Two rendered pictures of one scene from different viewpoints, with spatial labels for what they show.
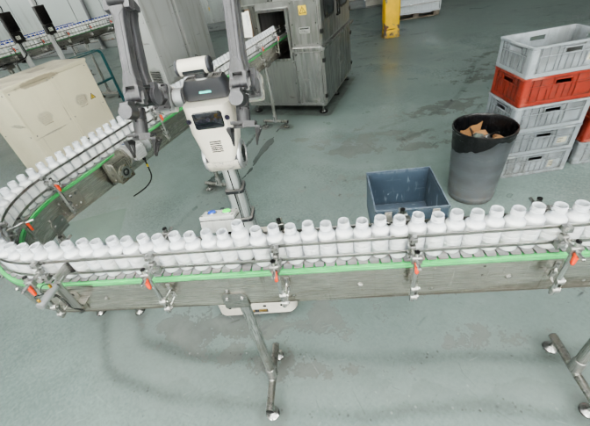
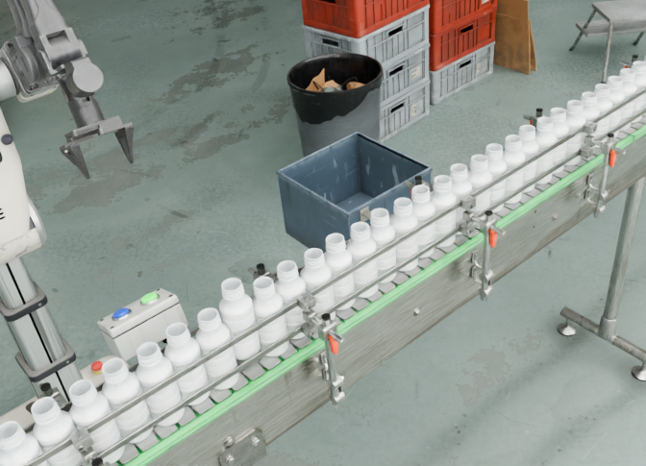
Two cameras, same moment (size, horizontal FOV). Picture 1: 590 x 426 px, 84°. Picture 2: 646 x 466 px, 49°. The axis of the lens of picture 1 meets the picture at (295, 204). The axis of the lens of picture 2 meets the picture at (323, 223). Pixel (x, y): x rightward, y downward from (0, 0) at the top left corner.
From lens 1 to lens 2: 0.77 m
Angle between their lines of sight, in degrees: 36
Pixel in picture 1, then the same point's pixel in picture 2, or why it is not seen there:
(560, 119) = (406, 43)
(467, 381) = (523, 427)
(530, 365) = (565, 362)
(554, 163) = (418, 109)
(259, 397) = not seen: outside the picture
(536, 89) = (369, 6)
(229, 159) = (19, 233)
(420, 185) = (352, 167)
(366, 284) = (423, 306)
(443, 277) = (501, 250)
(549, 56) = not seen: outside the picture
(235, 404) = not seen: outside the picture
